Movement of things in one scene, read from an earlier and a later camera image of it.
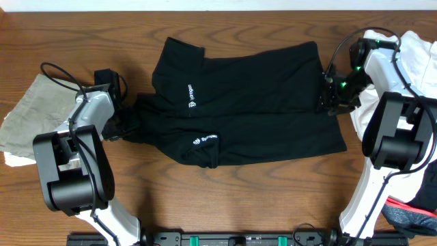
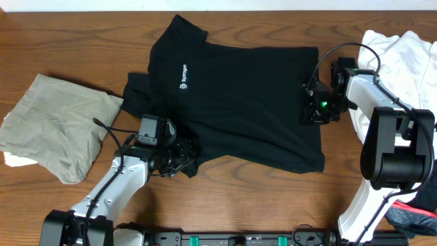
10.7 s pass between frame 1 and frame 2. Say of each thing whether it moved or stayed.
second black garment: stayed
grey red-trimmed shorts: stayed
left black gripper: moved
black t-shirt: moved
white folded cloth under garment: stayed
